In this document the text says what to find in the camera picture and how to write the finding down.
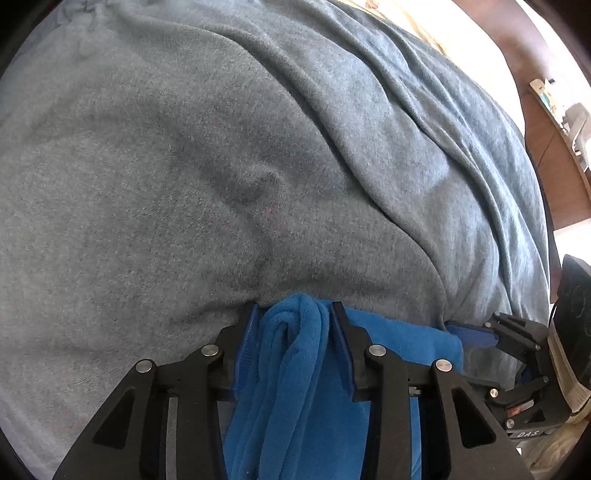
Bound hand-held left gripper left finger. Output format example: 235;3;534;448
53;302;260;480

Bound white device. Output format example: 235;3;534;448
561;102;591;160

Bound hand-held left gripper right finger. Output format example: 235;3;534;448
330;301;525;480

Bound wooden headboard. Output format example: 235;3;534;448
455;0;591;232

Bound grey blanket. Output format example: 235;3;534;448
0;0;555;480

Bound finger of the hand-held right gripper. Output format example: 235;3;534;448
464;376;522;409
444;322;500;352

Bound blue pants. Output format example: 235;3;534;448
222;292;465;480

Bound wooden nightstand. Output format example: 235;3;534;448
526;76;591;232

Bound cream shell print pillow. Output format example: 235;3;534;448
348;0;490;58

